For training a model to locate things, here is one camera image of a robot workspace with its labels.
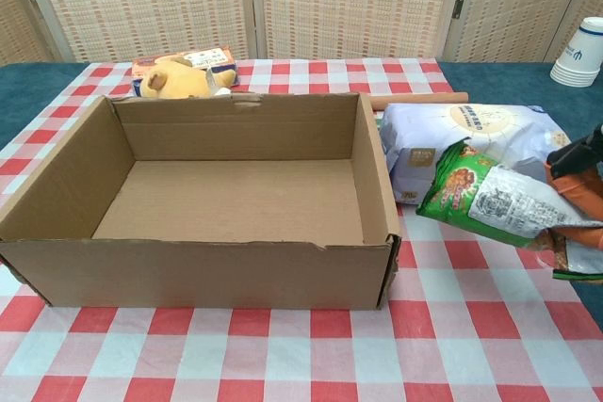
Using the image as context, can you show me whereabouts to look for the yellow plush toy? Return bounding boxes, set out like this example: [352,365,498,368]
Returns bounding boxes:
[137,56,236,100]

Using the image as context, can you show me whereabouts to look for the orange cookie box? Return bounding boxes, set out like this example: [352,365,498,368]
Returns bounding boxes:
[130,45,240,92]

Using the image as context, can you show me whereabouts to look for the red white checkered tablecloth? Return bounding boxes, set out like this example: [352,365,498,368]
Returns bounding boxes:
[0,56,603,402]

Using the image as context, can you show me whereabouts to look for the wooden rolling pin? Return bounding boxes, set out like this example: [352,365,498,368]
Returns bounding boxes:
[369,90,470,112]

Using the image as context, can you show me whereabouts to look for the open brown cardboard box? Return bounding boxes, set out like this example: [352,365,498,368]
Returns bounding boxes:
[0,90,402,312]

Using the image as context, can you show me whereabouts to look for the green snack packet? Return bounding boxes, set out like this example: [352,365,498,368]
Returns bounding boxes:
[416,140,603,283]

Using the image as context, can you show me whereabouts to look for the white blue tissue pack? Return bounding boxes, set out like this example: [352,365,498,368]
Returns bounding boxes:
[380,101,566,205]

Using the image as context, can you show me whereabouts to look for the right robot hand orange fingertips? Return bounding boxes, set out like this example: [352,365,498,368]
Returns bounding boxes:
[544,123,603,250]

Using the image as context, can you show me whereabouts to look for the stack of white paper cups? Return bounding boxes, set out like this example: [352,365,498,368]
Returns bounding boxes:
[549,16,603,88]

